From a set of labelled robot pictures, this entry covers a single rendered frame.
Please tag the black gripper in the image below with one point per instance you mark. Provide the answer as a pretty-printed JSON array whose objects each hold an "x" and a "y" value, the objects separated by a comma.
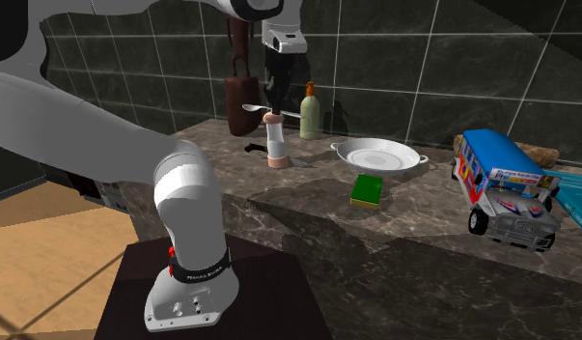
[{"x": 277, "y": 70}]

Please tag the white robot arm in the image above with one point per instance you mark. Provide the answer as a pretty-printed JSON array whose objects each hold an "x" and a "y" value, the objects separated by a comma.
[{"x": 74, "y": 127}]

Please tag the silver spoon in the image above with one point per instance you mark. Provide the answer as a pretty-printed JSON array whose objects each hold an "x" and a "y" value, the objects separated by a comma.
[{"x": 253, "y": 108}]

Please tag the brown leather bag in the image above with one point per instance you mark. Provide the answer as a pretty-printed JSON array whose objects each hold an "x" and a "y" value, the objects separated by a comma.
[{"x": 241, "y": 103}]

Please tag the green pump bottle orange top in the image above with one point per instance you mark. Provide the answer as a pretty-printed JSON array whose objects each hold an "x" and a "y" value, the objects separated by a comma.
[{"x": 310, "y": 115}]

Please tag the green and yellow sponge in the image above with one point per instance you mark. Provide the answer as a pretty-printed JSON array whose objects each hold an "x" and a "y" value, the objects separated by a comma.
[{"x": 367, "y": 188}]

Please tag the dark robot stand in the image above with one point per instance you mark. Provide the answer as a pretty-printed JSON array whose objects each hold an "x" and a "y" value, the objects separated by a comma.
[{"x": 271, "y": 301}]

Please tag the colourful toy bus blue roof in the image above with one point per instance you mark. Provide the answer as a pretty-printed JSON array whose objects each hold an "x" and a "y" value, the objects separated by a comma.
[{"x": 500, "y": 188}]

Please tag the blue book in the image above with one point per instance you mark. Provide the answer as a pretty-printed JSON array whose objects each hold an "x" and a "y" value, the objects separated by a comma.
[{"x": 575, "y": 198}]

